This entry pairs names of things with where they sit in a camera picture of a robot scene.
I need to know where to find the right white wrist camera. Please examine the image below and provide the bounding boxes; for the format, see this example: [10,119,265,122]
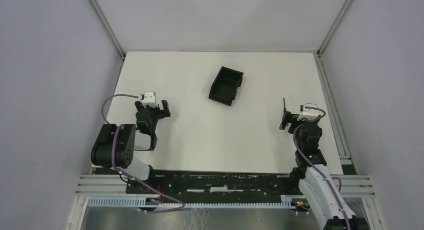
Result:
[297,103,321,122]

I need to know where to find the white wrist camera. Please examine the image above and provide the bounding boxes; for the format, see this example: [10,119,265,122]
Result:
[297,103,321,122]
[139,92,159,108]

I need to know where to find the aluminium frame rails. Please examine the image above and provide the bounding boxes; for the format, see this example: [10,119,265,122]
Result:
[75,175,128,196]

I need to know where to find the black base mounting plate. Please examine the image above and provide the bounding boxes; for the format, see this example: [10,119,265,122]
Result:
[145,170,301,204]

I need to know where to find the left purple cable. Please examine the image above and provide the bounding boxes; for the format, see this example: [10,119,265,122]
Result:
[101,94,186,214]

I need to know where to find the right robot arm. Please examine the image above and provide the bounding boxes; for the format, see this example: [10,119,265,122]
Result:
[279,106,370,230]

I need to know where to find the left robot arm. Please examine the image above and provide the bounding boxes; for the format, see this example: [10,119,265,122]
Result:
[90,100,171,181]

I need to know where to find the black plastic bin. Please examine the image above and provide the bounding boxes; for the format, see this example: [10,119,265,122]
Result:
[208,66,244,106]

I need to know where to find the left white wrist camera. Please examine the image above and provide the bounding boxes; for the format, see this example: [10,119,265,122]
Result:
[139,92,159,108]

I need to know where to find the white slotted cable duct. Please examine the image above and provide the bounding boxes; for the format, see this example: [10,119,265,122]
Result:
[87,196,296,210]

